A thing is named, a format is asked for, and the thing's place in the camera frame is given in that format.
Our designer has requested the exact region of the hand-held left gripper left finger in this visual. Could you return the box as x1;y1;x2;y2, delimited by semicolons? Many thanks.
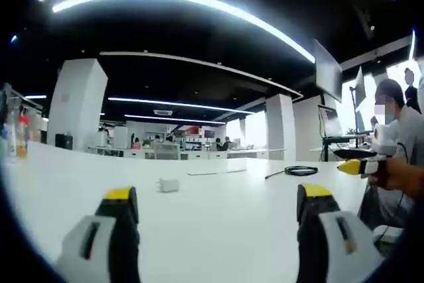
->
54;186;142;283

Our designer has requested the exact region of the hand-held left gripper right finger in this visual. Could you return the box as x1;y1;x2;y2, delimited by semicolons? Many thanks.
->
295;182;387;283

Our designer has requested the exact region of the black Type-C cable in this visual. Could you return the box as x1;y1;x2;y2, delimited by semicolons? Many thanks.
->
264;165;319;180

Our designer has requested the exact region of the white charger adapter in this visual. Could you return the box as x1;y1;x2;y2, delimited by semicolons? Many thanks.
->
155;178;180;194

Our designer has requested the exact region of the white desk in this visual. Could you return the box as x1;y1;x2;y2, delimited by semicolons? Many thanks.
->
0;140;380;283

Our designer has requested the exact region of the person's right hand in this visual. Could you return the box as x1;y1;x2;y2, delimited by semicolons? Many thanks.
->
368;156;424;198

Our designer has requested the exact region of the person's upper body grey shirt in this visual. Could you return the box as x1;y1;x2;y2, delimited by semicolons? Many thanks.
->
362;79;424;234

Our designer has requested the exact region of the open laptop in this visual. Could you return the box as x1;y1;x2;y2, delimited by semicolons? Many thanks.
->
317;103;346;139

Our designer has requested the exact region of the small tilted monitor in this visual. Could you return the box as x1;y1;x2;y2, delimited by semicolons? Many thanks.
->
353;66;367;105

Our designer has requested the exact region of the narrow white pillar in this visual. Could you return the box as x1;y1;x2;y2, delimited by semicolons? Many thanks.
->
264;93;297;162

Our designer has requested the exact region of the large dark monitor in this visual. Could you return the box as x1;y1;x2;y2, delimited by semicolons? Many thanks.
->
313;39;344;103

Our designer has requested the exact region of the black box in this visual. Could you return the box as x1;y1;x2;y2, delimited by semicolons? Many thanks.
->
54;133;74;150

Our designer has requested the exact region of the clear bottle orange liquid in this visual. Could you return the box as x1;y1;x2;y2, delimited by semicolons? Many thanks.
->
15;110;30;158

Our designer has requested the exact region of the wide white pillar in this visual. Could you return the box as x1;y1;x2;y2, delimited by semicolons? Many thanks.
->
46;58;109;147

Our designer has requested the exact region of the straight ceiling light strip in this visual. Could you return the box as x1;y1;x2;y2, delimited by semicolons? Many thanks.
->
107;97;256;115

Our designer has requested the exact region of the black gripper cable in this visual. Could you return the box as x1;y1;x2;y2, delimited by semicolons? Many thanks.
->
396;141;417;166

